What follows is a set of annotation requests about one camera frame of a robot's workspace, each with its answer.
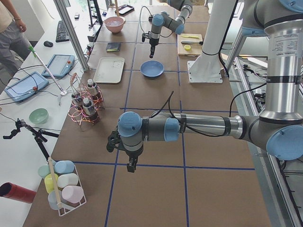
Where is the yellow cup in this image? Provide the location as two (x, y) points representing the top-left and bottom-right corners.
(44, 174), (54, 194)

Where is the white wire rack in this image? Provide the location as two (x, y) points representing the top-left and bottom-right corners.
(44, 157), (87, 217)

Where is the person in grey trousers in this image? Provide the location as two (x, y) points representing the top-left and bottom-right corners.
(0, 0), (31, 76)

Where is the red bottle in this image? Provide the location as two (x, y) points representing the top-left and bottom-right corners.
(0, 182), (36, 203)

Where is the aluminium frame post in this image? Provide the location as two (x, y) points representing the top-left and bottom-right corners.
(54, 0), (89, 72)

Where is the lemon half slice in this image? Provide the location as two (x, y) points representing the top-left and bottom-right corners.
(184, 44), (191, 51)

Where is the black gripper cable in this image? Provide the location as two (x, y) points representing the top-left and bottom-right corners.
(139, 6), (176, 38)
(149, 91), (261, 138)

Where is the white cup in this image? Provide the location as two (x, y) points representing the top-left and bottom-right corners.
(57, 173), (79, 188)

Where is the blue plate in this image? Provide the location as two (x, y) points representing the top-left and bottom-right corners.
(140, 61), (164, 79)

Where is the pale blue cup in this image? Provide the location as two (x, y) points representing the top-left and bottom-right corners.
(48, 190), (59, 210)

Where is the tea bottle left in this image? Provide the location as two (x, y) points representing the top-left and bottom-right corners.
(87, 79), (101, 100)

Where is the black keyboard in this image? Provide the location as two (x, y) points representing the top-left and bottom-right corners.
(55, 20), (70, 43)

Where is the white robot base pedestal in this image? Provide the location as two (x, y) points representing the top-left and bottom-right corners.
(188, 0), (238, 83)

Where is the tea bottle front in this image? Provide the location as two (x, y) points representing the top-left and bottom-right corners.
(83, 97), (99, 122)

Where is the blue teach pendant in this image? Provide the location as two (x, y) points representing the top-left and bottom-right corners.
(47, 54), (75, 78)
(4, 71), (49, 102)

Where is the cream bear tray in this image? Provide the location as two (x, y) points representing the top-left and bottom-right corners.
(93, 57), (125, 84)

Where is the yellow plastic knife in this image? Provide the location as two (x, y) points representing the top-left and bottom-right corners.
(180, 35), (200, 39)

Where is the steel muddler black cap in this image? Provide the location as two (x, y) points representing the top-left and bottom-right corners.
(181, 41), (204, 45)

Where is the pink bowl of ice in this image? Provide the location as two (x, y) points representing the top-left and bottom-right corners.
(104, 17), (126, 34)

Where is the light blue cup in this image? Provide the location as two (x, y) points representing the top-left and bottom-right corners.
(54, 160), (75, 174)

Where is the copper wire bottle rack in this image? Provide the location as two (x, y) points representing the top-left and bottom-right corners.
(68, 73), (104, 125)

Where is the tea bottle right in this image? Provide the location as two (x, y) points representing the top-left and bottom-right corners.
(71, 92), (83, 110)

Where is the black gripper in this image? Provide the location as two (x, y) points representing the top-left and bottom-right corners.
(142, 31), (160, 56)
(106, 129), (143, 173)

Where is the blue teach pendant near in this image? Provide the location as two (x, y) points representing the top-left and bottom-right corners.
(4, 71), (49, 102)

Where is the black mouse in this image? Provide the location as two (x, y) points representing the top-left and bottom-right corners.
(44, 41), (53, 47)

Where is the pink cup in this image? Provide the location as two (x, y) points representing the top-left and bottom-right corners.
(62, 186), (84, 203)

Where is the mint green cup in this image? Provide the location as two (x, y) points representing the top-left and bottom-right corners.
(37, 165), (51, 179)

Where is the black tripod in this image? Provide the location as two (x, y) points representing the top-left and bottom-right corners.
(2, 118), (60, 162)

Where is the green bowl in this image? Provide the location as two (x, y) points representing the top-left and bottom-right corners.
(29, 108), (49, 124)

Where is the tea bottle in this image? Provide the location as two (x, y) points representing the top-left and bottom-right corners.
(87, 79), (101, 100)
(83, 97), (99, 122)
(71, 92), (83, 110)

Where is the wooden cutting board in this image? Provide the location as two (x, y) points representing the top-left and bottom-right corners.
(177, 34), (203, 57)

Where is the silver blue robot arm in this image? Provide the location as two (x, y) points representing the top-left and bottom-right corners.
(107, 0), (303, 173)
(142, 0), (193, 58)

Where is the grey yellow cloth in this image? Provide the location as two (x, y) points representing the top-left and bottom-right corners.
(106, 42), (121, 52)

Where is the blue teach pendant far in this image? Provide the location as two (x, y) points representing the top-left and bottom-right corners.
(47, 54), (75, 78)

